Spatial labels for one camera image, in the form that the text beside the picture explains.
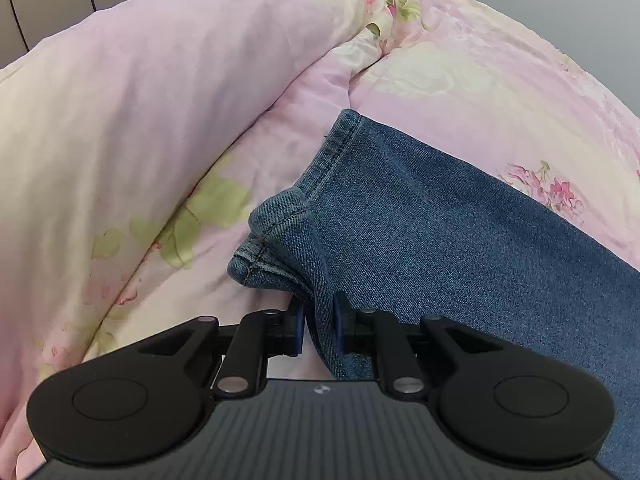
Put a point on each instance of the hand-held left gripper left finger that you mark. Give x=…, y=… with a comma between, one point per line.
x=298, y=325

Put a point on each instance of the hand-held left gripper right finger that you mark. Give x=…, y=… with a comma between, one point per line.
x=339, y=325

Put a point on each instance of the blue denim pants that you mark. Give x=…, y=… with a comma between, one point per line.
x=425, y=220

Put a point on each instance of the pink floral quilt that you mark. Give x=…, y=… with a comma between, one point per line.
x=150, y=110

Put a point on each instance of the grey wardrobe cabinet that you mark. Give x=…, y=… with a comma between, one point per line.
x=45, y=0

